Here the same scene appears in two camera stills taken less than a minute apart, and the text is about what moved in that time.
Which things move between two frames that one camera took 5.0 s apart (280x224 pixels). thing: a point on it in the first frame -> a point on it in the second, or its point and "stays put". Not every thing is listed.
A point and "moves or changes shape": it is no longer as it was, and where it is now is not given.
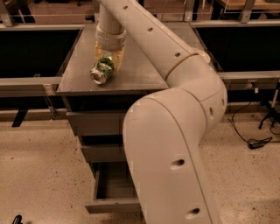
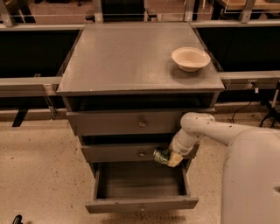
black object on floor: [17, 220] stays put
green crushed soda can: [102, 70] moves or changes shape
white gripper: [111, 38] -> [178, 146]
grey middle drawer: [105, 153] stays put
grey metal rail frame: [48, 86] stays put
